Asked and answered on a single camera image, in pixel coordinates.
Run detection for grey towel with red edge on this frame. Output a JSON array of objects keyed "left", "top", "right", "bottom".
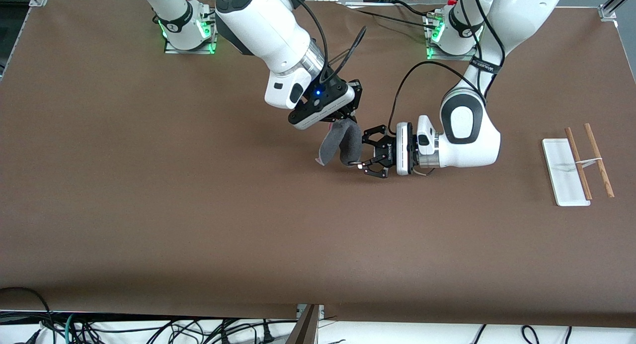
[{"left": 318, "top": 120, "right": 362, "bottom": 167}]

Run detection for white rack with wooden rods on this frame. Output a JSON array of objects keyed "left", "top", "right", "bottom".
[{"left": 542, "top": 123, "right": 615, "bottom": 207}]

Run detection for brown table cover sheet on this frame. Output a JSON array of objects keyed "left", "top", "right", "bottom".
[{"left": 0, "top": 0, "right": 636, "bottom": 329}]

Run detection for dark brown support beam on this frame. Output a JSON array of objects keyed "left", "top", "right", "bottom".
[{"left": 287, "top": 304, "right": 319, "bottom": 344}]

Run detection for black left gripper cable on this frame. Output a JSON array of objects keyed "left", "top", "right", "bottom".
[{"left": 395, "top": 0, "right": 506, "bottom": 136}]

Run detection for long black table cable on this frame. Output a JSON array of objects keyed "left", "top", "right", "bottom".
[{"left": 343, "top": 3, "right": 438, "bottom": 30}]

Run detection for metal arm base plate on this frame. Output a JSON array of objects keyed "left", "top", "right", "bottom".
[
  {"left": 426, "top": 15, "right": 479, "bottom": 61},
  {"left": 164, "top": 8, "right": 217, "bottom": 55}
]

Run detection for short black table cable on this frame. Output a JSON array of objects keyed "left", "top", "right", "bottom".
[{"left": 395, "top": 0, "right": 440, "bottom": 16}]

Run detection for silver metal table bracket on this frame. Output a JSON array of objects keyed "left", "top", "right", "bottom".
[{"left": 296, "top": 304, "right": 325, "bottom": 321}]

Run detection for tangled black floor cables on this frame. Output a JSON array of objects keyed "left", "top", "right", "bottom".
[{"left": 75, "top": 318, "right": 299, "bottom": 344}]

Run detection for thick black looping cable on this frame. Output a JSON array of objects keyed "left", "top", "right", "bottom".
[{"left": 0, "top": 287, "right": 54, "bottom": 344}]

